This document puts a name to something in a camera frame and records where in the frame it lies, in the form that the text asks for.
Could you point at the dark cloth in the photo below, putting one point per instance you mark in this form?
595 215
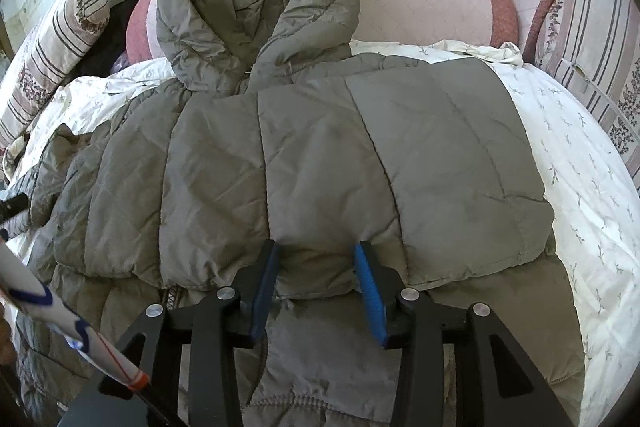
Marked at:
112 42

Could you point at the striped floral pillow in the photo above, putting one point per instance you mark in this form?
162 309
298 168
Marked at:
55 52

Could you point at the white rod with blue print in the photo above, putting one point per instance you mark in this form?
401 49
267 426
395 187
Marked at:
55 307

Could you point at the striped floral cushion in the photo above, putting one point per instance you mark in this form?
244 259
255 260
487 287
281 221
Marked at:
595 42

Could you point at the white floral bedsheet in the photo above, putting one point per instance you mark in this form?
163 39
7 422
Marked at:
575 187

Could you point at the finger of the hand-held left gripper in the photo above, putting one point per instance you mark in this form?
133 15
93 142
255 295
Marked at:
11 206

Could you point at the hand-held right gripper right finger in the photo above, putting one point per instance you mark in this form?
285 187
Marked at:
371 292

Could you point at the olive hooded puffer jacket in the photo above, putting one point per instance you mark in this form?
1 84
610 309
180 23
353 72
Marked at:
310 157

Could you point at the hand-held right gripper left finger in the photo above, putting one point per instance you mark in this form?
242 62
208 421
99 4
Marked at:
266 287

